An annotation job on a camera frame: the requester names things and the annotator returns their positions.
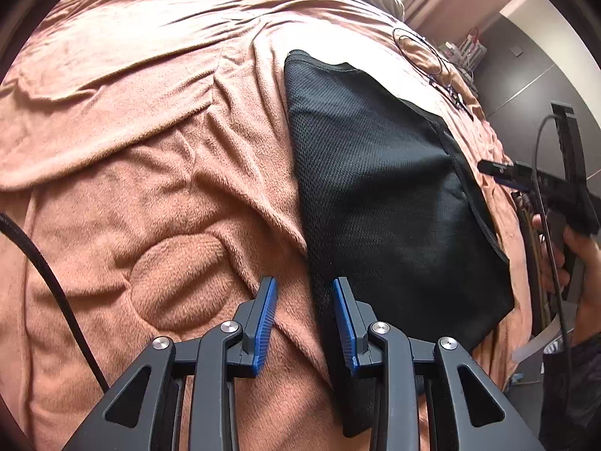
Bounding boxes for black mesh shirt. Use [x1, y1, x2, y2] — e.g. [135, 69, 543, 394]
[284, 50, 515, 438]

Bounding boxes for right forearm dark sleeve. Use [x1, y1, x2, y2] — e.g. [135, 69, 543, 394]
[539, 335, 600, 450]

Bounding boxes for stack of dark folded clothes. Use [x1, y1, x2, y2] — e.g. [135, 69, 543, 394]
[510, 191, 555, 336]

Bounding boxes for right hand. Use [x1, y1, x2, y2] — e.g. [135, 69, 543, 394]
[532, 213, 601, 347]

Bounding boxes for items on nightstand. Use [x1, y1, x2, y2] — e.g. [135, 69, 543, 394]
[439, 27, 487, 76]

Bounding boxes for salmon terry bed blanket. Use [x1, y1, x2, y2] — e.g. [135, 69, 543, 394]
[1, 0, 505, 450]

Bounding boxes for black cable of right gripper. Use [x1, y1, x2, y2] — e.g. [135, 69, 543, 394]
[532, 114, 575, 415]

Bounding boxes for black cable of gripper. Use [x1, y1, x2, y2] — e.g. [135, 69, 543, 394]
[0, 210, 110, 394]
[532, 114, 575, 415]

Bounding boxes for black frame device on bed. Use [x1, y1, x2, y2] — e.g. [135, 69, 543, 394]
[428, 77, 474, 120]

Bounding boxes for black coiled cable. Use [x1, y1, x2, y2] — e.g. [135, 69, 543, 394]
[391, 26, 455, 79]

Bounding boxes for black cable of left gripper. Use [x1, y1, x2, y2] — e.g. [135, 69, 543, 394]
[0, 210, 110, 394]

